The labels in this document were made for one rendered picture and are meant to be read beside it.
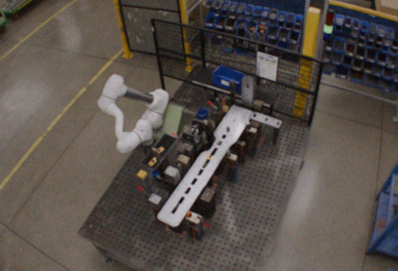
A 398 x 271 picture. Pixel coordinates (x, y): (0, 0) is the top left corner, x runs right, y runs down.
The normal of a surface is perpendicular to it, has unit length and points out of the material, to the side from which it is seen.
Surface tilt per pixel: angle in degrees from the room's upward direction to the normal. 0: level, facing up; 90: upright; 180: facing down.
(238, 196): 0
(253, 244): 0
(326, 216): 0
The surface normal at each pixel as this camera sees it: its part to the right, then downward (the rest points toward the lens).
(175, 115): -0.30, -0.05
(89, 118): -0.07, -0.69
